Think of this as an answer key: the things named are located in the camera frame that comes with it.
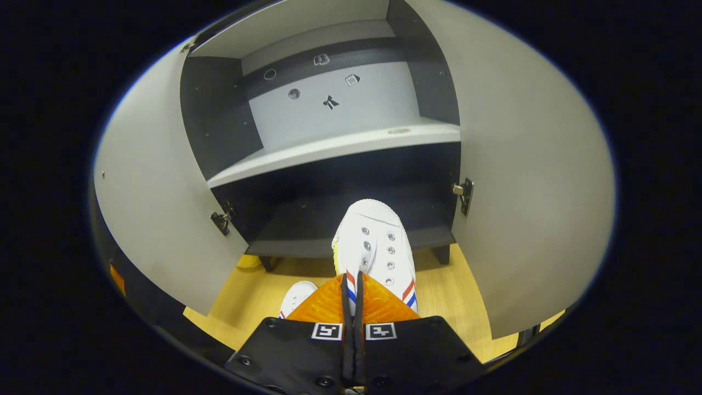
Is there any white shoe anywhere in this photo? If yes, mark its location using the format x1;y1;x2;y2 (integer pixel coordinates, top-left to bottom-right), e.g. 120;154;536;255
332;199;418;316
279;281;319;320

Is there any grey shoe cabinet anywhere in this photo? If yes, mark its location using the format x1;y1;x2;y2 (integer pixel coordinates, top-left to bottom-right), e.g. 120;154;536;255
180;0;461;272

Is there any grey cabinet shelf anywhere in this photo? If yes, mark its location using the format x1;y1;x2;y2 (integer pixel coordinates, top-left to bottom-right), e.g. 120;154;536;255
207;122;461;189

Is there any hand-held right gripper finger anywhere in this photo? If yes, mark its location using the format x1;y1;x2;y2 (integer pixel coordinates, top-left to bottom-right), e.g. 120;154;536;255
225;273;357;395
355;273;489;395

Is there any grey cabinet door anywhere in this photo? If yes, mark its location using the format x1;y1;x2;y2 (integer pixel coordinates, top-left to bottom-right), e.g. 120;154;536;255
93;36;250;316
406;0;616;340

